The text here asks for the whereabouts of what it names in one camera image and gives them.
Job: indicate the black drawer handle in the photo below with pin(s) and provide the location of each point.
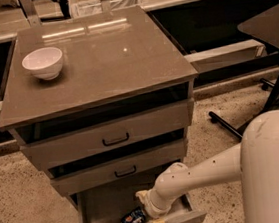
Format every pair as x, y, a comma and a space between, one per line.
121, 174
117, 140

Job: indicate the middle grey drawer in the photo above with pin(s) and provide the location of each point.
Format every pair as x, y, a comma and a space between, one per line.
104, 173

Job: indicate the grey drawer cabinet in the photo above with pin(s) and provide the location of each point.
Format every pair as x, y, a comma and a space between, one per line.
115, 65

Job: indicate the black side table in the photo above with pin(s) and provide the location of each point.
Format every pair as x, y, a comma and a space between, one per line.
263, 28

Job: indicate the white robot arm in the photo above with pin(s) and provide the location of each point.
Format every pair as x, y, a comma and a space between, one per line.
254, 162

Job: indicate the open bottom grey drawer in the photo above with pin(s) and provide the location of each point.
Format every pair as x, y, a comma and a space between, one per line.
110, 202

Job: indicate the blue pepsi can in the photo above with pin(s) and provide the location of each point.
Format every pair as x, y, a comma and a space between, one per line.
135, 216

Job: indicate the clear plastic bin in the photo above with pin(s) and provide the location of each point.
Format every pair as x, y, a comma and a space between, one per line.
91, 7

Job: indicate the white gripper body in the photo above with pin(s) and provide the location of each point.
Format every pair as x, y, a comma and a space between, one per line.
151, 205

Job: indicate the black middle drawer handle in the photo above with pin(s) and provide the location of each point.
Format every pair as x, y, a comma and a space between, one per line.
121, 174

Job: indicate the top grey drawer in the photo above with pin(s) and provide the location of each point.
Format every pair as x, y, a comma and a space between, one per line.
75, 146

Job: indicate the black top drawer handle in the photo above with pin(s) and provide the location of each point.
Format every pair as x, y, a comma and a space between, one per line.
117, 140

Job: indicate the white ceramic bowl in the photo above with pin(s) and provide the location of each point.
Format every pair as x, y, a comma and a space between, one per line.
44, 63

